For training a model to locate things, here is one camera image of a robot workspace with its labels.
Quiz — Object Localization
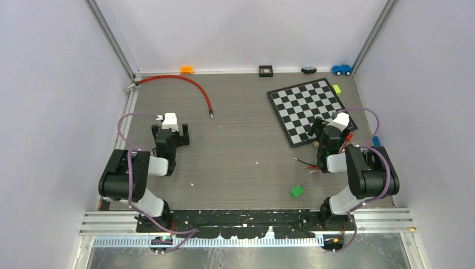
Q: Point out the black cable padlock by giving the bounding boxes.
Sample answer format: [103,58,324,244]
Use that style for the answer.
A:
[293,157,318,169]

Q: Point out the red cable padlock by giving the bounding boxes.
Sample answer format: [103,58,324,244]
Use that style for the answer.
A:
[301,133,353,173]

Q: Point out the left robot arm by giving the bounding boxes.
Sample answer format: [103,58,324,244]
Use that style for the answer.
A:
[98,123,190,232]

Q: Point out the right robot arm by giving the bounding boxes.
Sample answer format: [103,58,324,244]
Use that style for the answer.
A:
[309,113,400,230]

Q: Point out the black white chessboard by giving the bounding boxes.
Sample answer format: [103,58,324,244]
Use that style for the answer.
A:
[267,78,345,147]

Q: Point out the lime green block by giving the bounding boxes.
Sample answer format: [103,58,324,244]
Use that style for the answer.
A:
[332,85,342,96]

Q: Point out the blue toy brick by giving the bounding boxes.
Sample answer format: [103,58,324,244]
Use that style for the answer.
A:
[372,136,381,147]

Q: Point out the small black toy car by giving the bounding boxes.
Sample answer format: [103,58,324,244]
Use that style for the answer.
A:
[301,67,317,75]

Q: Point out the green toy brick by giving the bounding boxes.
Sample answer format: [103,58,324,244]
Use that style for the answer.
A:
[290,185,304,198]

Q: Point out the blue toy car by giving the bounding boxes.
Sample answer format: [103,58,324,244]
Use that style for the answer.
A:
[331,64,353,76]

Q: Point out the orange toy block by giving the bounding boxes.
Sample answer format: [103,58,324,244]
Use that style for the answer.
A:
[180,66,194,75]

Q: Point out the small black box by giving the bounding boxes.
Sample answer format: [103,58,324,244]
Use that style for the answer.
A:
[258,65,273,77]

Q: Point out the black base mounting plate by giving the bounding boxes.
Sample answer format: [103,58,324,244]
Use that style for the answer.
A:
[136,208,357,240]

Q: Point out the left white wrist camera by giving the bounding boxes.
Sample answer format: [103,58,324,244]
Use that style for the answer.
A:
[156,113,179,132]

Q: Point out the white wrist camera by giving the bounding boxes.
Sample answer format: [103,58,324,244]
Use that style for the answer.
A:
[329,113,350,132]
[156,113,179,132]

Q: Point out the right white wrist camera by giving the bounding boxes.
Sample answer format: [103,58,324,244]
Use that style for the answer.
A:
[329,113,350,132]

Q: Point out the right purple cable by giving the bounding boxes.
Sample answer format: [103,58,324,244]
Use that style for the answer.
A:
[323,108,392,254]

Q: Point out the red hose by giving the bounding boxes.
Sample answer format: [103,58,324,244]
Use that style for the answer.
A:
[126,75,215,119]

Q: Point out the aluminium front rail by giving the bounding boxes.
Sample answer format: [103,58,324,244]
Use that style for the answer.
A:
[80,208,416,250]

